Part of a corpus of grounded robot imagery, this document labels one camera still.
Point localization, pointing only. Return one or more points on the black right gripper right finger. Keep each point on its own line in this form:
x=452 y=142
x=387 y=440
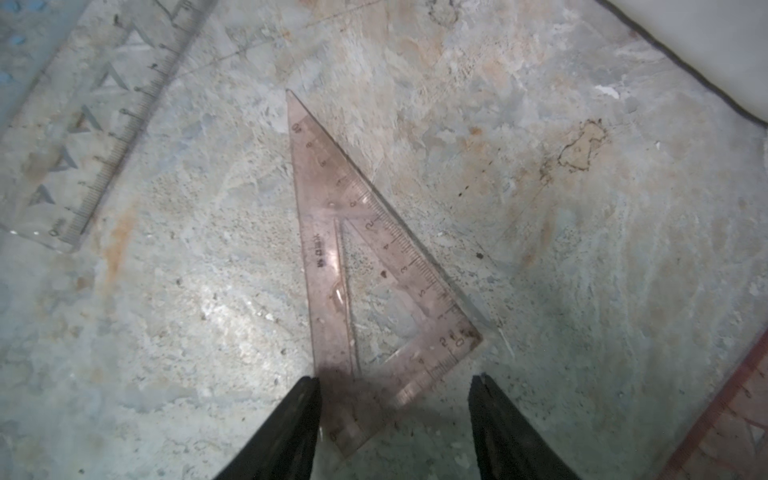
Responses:
x=506 y=444

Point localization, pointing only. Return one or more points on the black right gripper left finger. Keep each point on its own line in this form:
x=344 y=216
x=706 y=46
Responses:
x=284 y=446

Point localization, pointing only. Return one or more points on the pink tall triangle ruler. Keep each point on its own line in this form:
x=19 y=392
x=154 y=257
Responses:
x=386 y=326

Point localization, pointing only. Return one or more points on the white plastic storage box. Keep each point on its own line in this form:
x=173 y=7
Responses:
x=723 y=43

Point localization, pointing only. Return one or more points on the red straight ruler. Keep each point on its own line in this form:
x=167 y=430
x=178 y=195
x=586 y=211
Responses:
x=729 y=439

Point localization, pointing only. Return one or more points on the pink straight ruler left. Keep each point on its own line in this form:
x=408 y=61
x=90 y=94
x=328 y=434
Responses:
x=62 y=152

